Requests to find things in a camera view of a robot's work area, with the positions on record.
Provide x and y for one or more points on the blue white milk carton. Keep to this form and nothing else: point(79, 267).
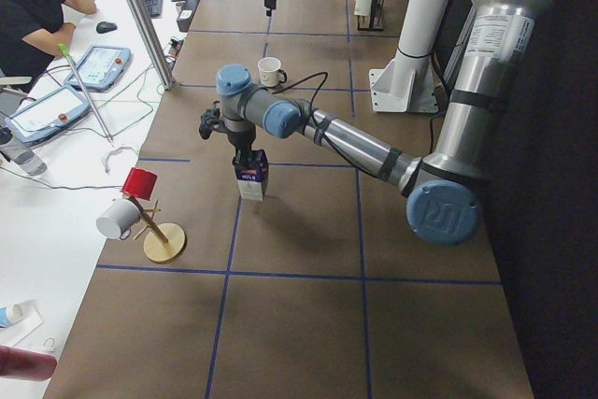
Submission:
point(252, 182)

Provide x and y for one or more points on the white smiley face mug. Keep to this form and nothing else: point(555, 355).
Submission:
point(270, 72)

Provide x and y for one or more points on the white ribbed HOME mug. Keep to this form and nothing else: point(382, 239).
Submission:
point(362, 8)

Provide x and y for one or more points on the red mug on tree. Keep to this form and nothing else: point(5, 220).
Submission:
point(139, 183)

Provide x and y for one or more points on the wooden mug tree stand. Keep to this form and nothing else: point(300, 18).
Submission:
point(162, 242)

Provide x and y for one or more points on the white mug on tree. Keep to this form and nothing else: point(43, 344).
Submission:
point(117, 220)

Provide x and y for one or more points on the upper blue teach pendant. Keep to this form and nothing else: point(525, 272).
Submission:
point(101, 66)

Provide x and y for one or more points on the blue teach pendant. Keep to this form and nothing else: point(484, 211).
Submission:
point(101, 66)
point(48, 116)

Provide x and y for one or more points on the black computer mouse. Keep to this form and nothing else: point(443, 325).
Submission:
point(104, 27)

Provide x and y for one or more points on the metal rod green tip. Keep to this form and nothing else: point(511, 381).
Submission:
point(65, 52)

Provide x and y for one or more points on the lower blue teach pendant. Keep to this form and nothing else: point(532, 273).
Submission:
point(48, 116)

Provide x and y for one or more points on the clear water bottle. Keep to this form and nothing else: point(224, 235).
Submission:
point(20, 154)

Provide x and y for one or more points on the person in black shirt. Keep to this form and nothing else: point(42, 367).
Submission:
point(31, 33)

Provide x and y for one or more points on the white tube roll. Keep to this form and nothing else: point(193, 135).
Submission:
point(10, 315)

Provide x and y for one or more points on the red cylinder bottle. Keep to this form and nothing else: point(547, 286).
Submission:
point(27, 365)

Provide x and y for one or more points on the black camera mount wrist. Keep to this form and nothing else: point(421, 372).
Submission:
point(212, 122)

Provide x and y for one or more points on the black wire mug rack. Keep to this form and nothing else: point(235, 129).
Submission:
point(375, 22)

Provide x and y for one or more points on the aluminium frame post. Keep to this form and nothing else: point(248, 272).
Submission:
point(152, 44)

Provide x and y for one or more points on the white pedestal post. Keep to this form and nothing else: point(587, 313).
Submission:
point(406, 84)

